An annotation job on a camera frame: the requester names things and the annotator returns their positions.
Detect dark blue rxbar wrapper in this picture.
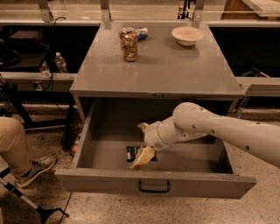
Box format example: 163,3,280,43
126,146,145,162

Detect clear plastic water bottle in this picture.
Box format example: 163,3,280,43
55,52,68,76

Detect black cable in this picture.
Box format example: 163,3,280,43
34,16,67,117

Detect grey open drawer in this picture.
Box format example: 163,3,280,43
55,99,256,199

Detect grey sneaker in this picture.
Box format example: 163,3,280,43
17,154,57,188

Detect grey metal cabinet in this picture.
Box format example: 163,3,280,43
70,21,242,127

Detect gold soda can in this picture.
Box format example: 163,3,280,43
119,27,138,62

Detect black table frame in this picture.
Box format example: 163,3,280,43
0,75,75,147

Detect black drawer handle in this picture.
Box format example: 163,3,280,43
137,181,171,194

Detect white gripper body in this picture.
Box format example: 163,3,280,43
143,122,164,151

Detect small clear plastic cup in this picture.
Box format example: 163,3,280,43
39,61,51,79

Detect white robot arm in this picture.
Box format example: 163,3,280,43
131,102,280,169

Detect person's leg khaki trousers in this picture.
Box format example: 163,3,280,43
0,116,32,178

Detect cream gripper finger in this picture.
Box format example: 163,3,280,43
137,122,150,133
130,146,155,170

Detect blue crumpled snack bag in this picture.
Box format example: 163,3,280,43
136,27,148,40

